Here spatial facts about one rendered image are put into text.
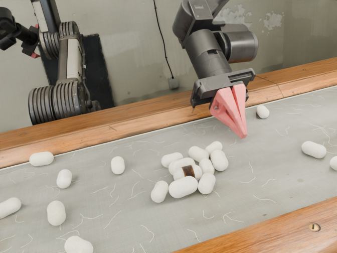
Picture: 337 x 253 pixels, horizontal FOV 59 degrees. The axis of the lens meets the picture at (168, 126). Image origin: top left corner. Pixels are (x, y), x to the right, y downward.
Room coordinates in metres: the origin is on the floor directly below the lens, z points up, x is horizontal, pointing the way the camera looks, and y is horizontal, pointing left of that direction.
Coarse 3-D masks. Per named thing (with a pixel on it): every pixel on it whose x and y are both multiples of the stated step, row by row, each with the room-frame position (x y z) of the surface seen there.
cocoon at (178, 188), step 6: (180, 180) 0.30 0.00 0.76; (186, 180) 0.30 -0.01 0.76; (192, 180) 0.30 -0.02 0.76; (174, 186) 0.30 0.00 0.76; (180, 186) 0.30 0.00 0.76; (186, 186) 0.30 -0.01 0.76; (192, 186) 0.30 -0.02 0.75; (174, 192) 0.29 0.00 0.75; (180, 192) 0.29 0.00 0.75; (186, 192) 0.29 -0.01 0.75; (192, 192) 0.30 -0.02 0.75
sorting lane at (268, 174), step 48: (336, 96) 0.54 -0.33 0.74; (144, 144) 0.46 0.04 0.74; (192, 144) 0.43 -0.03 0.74; (240, 144) 0.41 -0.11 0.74; (288, 144) 0.39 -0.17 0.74; (336, 144) 0.37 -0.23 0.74; (0, 192) 0.37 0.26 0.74; (48, 192) 0.35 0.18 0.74; (96, 192) 0.34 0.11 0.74; (144, 192) 0.32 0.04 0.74; (240, 192) 0.29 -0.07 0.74; (288, 192) 0.28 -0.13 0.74; (336, 192) 0.27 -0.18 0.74; (0, 240) 0.27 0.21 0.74; (48, 240) 0.26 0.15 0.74; (96, 240) 0.25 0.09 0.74; (144, 240) 0.24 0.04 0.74; (192, 240) 0.23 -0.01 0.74
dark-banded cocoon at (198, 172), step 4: (180, 168) 0.33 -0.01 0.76; (196, 168) 0.33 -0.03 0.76; (200, 168) 0.33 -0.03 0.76; (176, 172) 0.33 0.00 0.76; (180, 172) 0.32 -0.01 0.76; (196, 172) 0.32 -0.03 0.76; (200, 172) 0.32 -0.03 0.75; (176, 176) 0.32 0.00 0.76; (180, 176) 0.32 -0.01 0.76; (184, 176) 0.32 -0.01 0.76; (196, 176) 0.32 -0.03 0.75; (200, 176) 0.32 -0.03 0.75
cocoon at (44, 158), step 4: (40, 152) 0.44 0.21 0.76; (44, 152) 0.44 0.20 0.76; (48, 152) 0.44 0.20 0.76; (32, 156) 0.43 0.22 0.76; (36, 156) 0.43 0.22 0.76; (40, 156) 0.43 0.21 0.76; (44, 156) 0.43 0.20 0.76; (48, 156) 0.43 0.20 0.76; (52, 156) 0.44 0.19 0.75; (32, 160) 0.43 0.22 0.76; (36, 160) 0.43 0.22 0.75; (40, 160) 0.43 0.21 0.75; (44, 160) 0.43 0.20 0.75; (48, 160) 0.43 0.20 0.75; (52, 160) 0.43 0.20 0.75; (32, 164) 0.43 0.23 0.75; (36, 164) 0.43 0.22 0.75; (40, 164) 0.43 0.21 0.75; (44, 164) 0.43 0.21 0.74; (48, 164) 0.43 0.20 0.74
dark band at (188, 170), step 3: (189, 165) 0.33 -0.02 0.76; (183, 168) 0.33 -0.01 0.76; (186, 168) 0.33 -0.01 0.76; (189, 168) 0.33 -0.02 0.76; (192, 168) 0.33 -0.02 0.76; (183, 171) 0.32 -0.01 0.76; (186, 171) 0.32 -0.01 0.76; (189, 171) 0.32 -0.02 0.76; (192, 171) 0.32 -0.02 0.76; (186, 174) 0.32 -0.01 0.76; (189, 174) 0.32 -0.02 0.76; (192, 174) 0.32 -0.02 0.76
